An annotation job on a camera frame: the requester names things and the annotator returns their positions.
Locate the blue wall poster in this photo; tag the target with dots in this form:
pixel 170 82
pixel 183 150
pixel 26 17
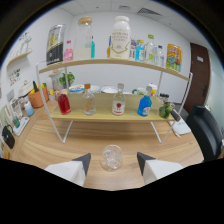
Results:
pixel 109 40

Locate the small amber bottle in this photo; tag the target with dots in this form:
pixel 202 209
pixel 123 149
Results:
pixel 108 51

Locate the brown door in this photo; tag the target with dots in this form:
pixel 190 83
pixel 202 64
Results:
pixel 198 76

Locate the lime jar with cork stopper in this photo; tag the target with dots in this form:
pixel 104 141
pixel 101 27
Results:
pixel 165 110

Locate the clear glass with ice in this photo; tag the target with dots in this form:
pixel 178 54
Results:
pixel 111 158

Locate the white kitchen appliance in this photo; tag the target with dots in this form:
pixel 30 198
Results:
pixel 26 89

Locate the white milk bottle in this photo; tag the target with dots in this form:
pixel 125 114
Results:
pixel 120 41

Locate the two-tier wooden shelf rack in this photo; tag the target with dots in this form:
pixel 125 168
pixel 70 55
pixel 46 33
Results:
pixel 104 111

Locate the small clear bottle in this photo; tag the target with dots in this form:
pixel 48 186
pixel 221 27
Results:
pixel 160 57

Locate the blue liquid bottle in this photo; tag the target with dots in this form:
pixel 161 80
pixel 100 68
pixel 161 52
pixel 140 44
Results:
pixel 144 106

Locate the small pink bottle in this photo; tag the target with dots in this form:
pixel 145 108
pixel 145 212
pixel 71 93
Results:
pixel 68 54

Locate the teal liquid bottle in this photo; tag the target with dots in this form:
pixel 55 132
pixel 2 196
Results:
pixel 93 50

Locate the yellow and white cup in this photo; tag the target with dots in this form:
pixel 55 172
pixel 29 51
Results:
pixel 152 89

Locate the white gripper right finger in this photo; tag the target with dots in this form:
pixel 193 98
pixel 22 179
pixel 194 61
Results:
pixel 153 168

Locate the blue rimmed bowl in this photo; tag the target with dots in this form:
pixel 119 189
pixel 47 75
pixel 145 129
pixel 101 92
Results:
pixel 76 88

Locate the clear bottle with orange cap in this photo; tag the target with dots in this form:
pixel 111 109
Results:
pixel 89 105

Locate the white pouch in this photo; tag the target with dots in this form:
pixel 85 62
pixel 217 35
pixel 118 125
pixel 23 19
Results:
pixel 181 127

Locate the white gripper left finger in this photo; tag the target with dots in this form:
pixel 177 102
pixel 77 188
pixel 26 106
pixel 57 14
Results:
pixel 75 168

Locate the white scale with teal cup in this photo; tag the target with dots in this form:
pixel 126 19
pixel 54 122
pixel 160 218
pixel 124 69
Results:
pixel 20 126

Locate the clear bottle with green cap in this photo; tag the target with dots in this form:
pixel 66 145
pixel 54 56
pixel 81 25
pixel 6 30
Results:
pixel 150 51

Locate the black sofa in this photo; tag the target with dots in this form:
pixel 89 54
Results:
pixel 205 131

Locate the white and blue small bottle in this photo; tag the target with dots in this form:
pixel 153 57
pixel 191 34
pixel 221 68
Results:
pixel 28 109

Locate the wooden wall shelf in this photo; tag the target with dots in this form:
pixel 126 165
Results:
pixel 20 57

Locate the red liquid bottle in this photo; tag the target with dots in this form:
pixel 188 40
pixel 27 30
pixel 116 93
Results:
pixel 64 104

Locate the white figurine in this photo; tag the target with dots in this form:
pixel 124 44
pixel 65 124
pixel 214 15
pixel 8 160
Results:
pixel 25 41

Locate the clear bottle with red label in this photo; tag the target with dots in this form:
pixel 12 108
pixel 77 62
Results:
pixel 118 106

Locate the ceiling air vent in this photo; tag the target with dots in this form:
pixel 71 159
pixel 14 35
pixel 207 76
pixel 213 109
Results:
pixel 149 11

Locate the yellow printed snack can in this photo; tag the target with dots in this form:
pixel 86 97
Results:
pixel 174 58

